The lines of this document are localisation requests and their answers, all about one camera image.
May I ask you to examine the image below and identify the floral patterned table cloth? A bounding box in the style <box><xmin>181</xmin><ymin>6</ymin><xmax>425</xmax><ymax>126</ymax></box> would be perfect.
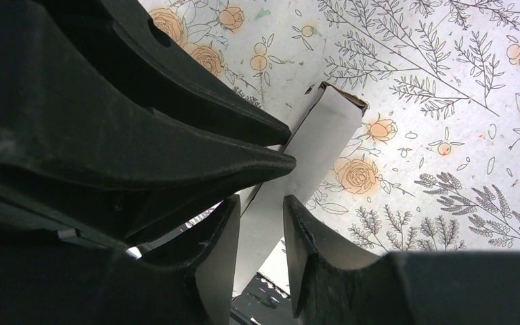
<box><xmin>142</xmin><ymin>1</ymin><xmax>520</xmax><ymax>255</ymax></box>

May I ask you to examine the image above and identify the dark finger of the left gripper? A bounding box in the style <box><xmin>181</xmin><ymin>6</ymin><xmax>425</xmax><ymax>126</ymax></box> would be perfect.
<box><xmin>0</xmin><ymin>1</ymin><xmax>296</xmax><ymax>246</ymax></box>
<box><xmin>45</xmin><ymin>1</ymin><xmax>291</xmax><ymax>146</ymax></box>

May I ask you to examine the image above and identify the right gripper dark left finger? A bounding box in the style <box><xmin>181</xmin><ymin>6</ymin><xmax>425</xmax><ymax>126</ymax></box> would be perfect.
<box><xmin>0</xmin><ymin>195</ymin><xmax>240</xmax><ymax>324</ymax></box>

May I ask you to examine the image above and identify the white cardboard paper box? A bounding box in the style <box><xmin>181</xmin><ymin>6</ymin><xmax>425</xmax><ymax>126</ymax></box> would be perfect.
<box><xmin>232</xmin><ymin>81</ymin><xmax>368</xmax><ymax>297</ymax></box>

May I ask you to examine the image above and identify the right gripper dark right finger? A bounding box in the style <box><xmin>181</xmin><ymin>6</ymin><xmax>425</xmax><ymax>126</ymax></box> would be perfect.
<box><xmin>283</xmin><ymin>195</ymin><xmax>520</xmax><ymax>324</ymax></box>

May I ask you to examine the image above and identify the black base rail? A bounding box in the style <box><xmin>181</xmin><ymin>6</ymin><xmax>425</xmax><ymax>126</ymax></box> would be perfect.
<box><xmin>229</xmin><ymin>273</ymin><xmax>299</xmax><ymax>325</ymax></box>

